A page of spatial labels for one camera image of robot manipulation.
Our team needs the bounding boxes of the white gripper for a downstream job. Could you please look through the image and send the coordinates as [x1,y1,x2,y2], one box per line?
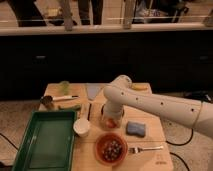
[100,105,124,130]

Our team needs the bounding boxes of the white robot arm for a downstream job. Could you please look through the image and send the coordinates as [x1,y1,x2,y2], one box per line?
[103,75,213,139]

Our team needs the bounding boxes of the white paper cup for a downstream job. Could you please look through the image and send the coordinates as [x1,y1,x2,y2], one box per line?
[73,118,90,137]

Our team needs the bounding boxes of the green plastic cup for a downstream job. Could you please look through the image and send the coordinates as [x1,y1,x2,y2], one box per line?
[60,81,69,95]

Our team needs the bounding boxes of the blue sponge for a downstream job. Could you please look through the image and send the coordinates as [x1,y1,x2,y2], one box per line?
[126,121,146,137]

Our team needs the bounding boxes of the orange bowl with grapes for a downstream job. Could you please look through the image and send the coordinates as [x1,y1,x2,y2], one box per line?
[94,133,128,166]

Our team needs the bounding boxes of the grey cloth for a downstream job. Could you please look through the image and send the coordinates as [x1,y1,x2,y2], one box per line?
[86,83,103,101]

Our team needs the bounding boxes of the silver fork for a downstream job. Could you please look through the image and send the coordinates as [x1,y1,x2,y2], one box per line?
[128,146,163,154]

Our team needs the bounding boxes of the yellow banana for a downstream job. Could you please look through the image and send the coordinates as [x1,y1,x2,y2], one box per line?
[131,84,147,91]

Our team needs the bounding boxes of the green plastic tray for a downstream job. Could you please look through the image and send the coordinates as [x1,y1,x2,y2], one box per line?
[12,110,77,171]

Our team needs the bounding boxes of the black cable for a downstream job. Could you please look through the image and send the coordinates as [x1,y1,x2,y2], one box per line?
[165,128,195,147]

